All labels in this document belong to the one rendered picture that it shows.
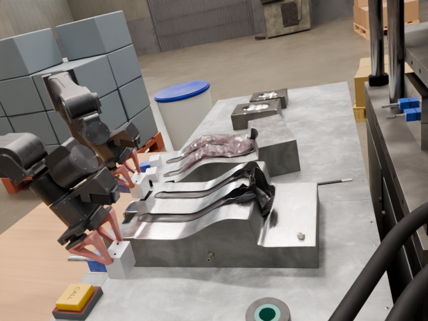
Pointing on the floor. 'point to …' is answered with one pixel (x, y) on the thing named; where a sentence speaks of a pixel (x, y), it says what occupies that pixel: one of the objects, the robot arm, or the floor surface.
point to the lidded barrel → (183, 109)
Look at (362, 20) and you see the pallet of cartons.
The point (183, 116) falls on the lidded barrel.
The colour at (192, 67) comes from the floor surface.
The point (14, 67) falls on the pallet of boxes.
